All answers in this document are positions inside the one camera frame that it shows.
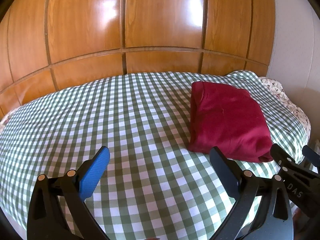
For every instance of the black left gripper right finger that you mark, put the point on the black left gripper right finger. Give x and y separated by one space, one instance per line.
273 219

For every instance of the floral patterned bed sheet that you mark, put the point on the floral patterned bed sheet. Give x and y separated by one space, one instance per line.
276 89

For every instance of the green white checkered bedspread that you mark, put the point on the green white checkered bedspread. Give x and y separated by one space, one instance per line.
153 186

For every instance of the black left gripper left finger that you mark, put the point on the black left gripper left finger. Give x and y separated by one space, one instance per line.
45 216

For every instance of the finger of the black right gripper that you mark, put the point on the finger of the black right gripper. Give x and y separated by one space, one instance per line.
282 158
312 157

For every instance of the dark red embroidered sweater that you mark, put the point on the dark red embroidered sweater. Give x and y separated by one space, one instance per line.
229 118

